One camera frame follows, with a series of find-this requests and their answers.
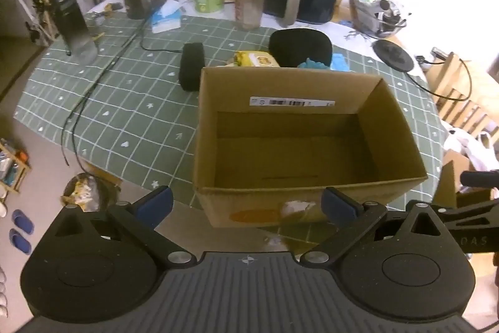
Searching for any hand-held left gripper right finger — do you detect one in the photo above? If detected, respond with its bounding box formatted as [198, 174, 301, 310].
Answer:
[300, 187, 449, 267]

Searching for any black fabric pouch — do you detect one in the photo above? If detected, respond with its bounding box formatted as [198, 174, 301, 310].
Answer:
[269, 28, 334, 68]

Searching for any white plastic bag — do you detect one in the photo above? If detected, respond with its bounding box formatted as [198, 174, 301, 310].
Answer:
[444, 128, 496, 172]

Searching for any blue slipper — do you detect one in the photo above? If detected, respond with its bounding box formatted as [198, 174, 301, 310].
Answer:
[12, 210, 35, 234]
[8, 228, 32, 255]

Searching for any blue white tissue pack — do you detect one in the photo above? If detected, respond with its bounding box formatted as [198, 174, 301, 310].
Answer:
[150, 0, 184, 34]

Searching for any glass bowl with clutter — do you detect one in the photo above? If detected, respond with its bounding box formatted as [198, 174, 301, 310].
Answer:
[349, 0, 408, 38]

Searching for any wooden chair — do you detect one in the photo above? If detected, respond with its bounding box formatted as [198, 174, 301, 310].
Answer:
[425, 52, 499, 139]

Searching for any wooden shelf rack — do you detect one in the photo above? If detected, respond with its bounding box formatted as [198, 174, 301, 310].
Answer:
[0, 138, 31, 195]

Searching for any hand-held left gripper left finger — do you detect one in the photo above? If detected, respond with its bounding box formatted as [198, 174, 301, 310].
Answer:
[55, 185, 197, 271]

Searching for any black tumbler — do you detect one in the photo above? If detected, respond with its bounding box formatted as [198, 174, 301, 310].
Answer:
[51, 0, 98, 62]

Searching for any yellow wet wipes pack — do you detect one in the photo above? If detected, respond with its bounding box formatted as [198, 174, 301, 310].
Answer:
[225, 50, 281, 68]

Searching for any long black cable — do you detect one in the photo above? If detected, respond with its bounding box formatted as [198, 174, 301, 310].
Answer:
[62, 11, 157, 167]

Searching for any small brown carton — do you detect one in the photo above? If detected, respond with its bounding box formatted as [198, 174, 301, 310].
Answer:
[433, 149, 492, 209]

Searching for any black cloth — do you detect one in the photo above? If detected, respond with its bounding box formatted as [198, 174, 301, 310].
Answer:
[178, 42, 206, 92]

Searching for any green checkered tablecloth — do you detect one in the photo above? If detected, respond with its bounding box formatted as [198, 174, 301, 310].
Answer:
[13, 0, 449, 245]

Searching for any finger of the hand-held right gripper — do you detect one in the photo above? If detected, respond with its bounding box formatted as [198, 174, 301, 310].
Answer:
[460, 169, 499, 186]
[438, 199, 499, 231]

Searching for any blue packet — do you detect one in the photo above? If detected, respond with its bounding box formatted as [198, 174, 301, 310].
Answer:
[331, 53, 349, 72]

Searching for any trash bin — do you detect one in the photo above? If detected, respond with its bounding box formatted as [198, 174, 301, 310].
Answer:
[60, 173, 121, 217]

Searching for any teal cloth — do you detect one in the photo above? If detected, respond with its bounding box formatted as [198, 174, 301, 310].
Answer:
[297, 58, 332, 70]

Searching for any large cardboard box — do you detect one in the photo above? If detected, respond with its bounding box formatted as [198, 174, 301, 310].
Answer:
[193, 66, 429, 228]

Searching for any short black cable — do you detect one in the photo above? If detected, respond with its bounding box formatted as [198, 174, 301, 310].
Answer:
[140, 21, 184, 53]

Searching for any black kettle base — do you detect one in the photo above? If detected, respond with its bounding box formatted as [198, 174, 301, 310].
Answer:
[372, 40, 414, 72]

